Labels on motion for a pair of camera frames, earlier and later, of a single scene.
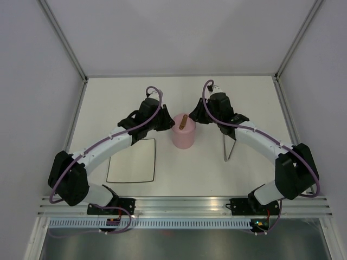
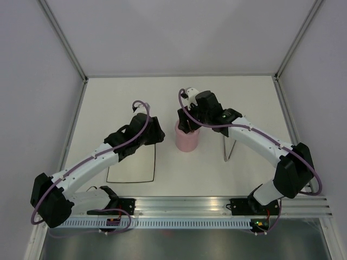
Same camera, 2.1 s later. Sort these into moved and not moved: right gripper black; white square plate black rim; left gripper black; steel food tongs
Moved: right gripper black; left gripper black
Not moved: white square plate black rim; steel food tongs
